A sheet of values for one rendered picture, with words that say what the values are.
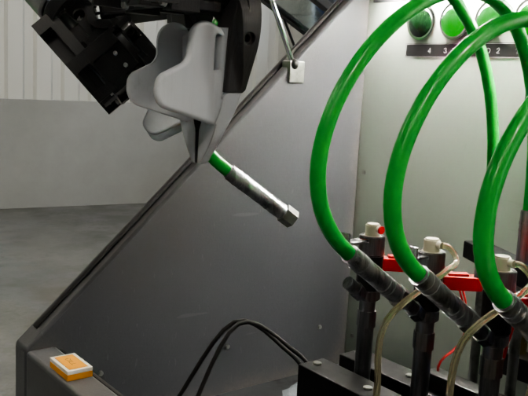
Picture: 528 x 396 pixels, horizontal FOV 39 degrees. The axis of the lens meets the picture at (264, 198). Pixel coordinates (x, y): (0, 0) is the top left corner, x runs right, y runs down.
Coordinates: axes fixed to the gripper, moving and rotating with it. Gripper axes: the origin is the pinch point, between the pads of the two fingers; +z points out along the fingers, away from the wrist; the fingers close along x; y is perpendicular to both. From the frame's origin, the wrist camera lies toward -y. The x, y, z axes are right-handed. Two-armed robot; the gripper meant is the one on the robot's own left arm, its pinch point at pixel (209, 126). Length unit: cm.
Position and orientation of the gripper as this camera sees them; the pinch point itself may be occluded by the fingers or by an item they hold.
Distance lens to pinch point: 80.8
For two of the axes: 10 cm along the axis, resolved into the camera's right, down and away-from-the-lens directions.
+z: 6.6, 7.5, -0.1
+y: -7.5, 6.6, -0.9
